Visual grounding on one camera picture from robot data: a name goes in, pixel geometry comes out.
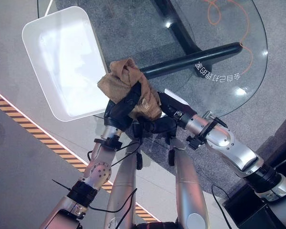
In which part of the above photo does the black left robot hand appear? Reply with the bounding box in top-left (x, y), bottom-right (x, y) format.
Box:
top-left (103, 82), bottom-right (143, 131)

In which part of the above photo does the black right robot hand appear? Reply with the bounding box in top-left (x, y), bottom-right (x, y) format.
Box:
top-left (143, 88), bottom-right (198, 135)

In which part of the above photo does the brown cloth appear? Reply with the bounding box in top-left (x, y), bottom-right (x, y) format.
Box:
top-left (96, 58), bottom-right (163, 120)

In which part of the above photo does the white plastic basket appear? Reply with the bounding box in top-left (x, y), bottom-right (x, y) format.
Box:
top-left (21, 6), bottom-right (109, 122)

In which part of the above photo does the black table base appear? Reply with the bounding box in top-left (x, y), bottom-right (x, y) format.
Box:
top-left (139, 0), bottom-right (243, 81)

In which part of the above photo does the silver left robot leg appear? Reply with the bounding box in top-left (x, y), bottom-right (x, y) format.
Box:
top-left (103, 139), bottom-right (143, 229)

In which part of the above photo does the silver robot leg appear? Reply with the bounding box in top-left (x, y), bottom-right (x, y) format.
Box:
top-left (103, 139), bottom-right (143, 229)
top-left (168, 135), bottom-right (212, 229)

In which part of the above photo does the silver right robot leg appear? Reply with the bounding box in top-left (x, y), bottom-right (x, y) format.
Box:
top-left (168, 135), bottom-right (212, 229)

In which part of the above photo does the grey carpet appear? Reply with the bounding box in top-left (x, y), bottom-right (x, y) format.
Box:
top-left (47, 0), bottom-right (286, 199)

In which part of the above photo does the black box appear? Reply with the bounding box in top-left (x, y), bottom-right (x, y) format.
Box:
top-left (222, 185), bottom-right (286, 229)

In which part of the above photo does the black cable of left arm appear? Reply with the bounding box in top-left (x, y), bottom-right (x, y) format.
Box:
top-left (87, 143), bottom-right (143, 229)

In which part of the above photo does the black cable at box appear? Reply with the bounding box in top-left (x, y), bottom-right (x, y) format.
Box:
top-left (211, 184), bottom-right (230, 204)

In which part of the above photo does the orange cable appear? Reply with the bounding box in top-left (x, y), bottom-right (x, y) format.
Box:
top-left (202, 0), bottom-right (255, 75)

